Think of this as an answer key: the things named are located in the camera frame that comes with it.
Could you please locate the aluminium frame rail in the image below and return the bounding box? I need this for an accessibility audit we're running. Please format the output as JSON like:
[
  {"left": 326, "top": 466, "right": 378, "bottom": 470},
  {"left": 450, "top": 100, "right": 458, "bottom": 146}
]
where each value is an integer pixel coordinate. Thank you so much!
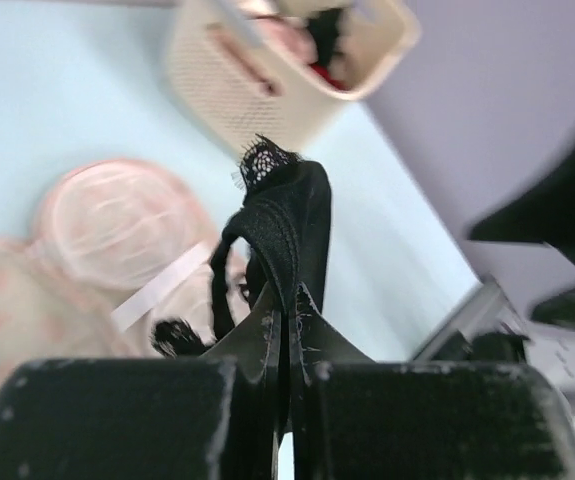
[{"left": 412, "top": 276, "right": 524, "bottom": 362}]

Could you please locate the cream plastic laundry basket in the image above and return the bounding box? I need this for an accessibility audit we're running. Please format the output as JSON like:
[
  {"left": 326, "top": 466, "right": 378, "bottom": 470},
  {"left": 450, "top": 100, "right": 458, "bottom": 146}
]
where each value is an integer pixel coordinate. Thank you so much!
[{"left": 165, "top": 1, "right": 421, "bottom": 152}]

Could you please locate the black garment in basket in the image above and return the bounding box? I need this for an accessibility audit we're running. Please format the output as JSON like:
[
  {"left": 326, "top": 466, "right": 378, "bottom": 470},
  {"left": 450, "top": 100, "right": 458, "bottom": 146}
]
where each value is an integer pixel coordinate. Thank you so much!
[{"left": 305, "top": 5, "right": 350, "bottom": 69}]

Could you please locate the black lace bra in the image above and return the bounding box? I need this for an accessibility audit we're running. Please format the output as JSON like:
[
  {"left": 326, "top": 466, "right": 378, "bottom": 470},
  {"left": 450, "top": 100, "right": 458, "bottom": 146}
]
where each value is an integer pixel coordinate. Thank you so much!
[{"left": 151, "top": 135, "right": 332, "bottom": 358}]

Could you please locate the pink floral mesh laundry bag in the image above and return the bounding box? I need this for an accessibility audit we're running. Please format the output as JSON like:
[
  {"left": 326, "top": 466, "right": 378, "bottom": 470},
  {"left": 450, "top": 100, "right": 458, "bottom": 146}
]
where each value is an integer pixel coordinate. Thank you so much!
[{"left": 0, "top": 157, "right": 253, "bottom": 371}]

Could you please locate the pink satin garment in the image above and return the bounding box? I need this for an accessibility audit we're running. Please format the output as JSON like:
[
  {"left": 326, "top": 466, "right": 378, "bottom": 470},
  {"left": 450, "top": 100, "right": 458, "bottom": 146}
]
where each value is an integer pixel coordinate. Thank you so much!
[{"left": 236, "top": 0, "right": 318, "bottom": 65}]

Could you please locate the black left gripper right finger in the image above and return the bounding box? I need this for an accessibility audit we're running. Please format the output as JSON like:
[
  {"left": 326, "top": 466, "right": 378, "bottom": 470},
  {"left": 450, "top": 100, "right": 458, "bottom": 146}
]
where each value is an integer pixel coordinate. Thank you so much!
[{"left": 289, "top": 286, "right": 575, "bottom": 479}]

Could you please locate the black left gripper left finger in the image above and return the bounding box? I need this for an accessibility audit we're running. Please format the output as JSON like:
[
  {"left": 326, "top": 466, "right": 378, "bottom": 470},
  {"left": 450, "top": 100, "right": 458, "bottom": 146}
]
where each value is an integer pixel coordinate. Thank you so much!
[{"left": 0, "top": 290, "right": 287, "bottom": 479}]

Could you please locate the red garment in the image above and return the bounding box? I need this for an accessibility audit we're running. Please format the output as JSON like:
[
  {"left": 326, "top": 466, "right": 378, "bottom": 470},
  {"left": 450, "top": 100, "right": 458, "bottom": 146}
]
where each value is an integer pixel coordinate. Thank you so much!
[{"left": 309, "top": 60, "right": 352, "bottom": 92}]

